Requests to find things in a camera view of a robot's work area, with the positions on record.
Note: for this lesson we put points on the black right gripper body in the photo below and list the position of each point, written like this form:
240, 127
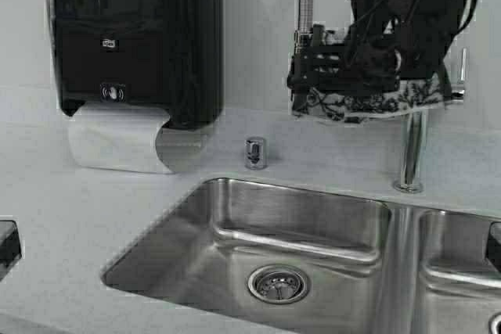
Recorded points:
389, 41

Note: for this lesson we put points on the black white patterned cloth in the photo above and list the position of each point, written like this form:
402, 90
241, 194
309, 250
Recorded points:
368, 103

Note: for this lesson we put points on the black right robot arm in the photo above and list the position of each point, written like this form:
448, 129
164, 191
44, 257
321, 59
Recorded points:
389, 42

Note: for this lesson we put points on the robot base left corner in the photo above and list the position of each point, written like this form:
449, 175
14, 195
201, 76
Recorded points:
11, 250

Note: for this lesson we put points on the robot base right corner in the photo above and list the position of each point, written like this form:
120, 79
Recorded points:
492, 252

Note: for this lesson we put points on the chrome spring kitchen faucet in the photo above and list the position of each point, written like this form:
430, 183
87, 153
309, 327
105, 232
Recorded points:
411, 146

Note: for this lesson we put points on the small chrome air gap cap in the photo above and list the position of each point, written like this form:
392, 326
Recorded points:
255, 153

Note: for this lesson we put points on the stainless steel double sink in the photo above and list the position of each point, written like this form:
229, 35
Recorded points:
316, 262

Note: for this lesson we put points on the black paper towel dispenser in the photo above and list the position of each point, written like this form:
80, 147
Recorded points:
163, 54

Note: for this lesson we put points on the white paper towel sheet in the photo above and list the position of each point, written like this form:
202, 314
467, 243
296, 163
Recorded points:
117, 137

